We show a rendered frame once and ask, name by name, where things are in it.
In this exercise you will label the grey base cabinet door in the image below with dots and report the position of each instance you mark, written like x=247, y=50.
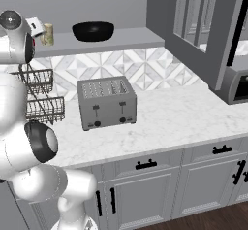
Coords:
x=206, y=188
x=242, y=191
x=142, y=198
x=92, y=188

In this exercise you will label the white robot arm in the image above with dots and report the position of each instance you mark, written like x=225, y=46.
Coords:
x=16, y=137

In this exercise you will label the yellowish drinking glass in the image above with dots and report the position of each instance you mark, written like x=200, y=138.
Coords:
x=47, y=35

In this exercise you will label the grey four-slot toaster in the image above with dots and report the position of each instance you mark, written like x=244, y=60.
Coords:
x=106, y=107

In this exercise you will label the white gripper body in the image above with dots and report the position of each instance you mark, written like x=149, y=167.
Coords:
x=38, y=26

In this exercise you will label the black bowl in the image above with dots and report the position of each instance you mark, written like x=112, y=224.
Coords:
x=93, y=31

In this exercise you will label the grey wall shelf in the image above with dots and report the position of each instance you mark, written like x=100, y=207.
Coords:
x=129, y=39

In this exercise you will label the grey microwave oven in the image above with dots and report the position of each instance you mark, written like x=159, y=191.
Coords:
x=237, y=86

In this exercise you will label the grey drawer front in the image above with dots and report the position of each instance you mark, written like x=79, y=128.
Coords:
x=203, y=149
x=161, y=162

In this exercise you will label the grey glass-paned cabinet door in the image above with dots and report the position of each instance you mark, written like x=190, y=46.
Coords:
x=219, y=30

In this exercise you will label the grey wall cabinet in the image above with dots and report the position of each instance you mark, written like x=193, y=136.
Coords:
x=158, y=7

